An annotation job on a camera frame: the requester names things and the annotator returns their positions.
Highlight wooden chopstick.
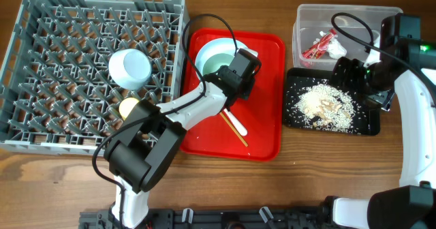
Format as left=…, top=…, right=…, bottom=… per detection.
left=219, top=112, right=248, bottom=147

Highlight green bowl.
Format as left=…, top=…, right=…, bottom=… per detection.
left=202, top=53, right=234, bottom=76

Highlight light blue plate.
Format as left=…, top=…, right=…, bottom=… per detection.
left=195, top=38, right=258, bottom=85

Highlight white plastic fork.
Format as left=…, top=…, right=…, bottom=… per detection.
left=223, top=108, right=248, bottom=136

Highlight white tissue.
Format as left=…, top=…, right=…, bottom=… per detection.
left=318, top=34, right=347, bottom=59

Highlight rice food scraps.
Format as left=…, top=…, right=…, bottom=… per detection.
left=283, top=82, right=369, bottom=134

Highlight red snack wrapper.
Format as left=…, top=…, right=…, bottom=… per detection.
left=302, top=29, right=337, bottom=59

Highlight light blue bowl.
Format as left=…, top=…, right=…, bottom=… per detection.
left=108, top=48, right=152, bottom=90

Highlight yellow plastic cup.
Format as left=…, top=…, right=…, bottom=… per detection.
left=119, top=97, right=139, bottom=120

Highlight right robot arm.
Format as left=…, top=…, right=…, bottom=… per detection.
left=330, top=14, right=435, bottom=228

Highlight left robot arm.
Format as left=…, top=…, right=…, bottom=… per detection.
left=104, top=48, right=262, bottom=228

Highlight grey dishwasher rack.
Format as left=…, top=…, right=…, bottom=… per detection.
left=1, top=0, right=189, bottom=155

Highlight black plastic tray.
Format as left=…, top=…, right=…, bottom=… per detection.
left=283, top=67, right=380, bottom=136

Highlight red plastic tray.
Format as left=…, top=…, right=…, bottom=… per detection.
left=181, top=31, right=285, bottom=162

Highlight clear plastic bin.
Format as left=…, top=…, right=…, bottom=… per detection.
left=292, top=4, right=403, bottom=71

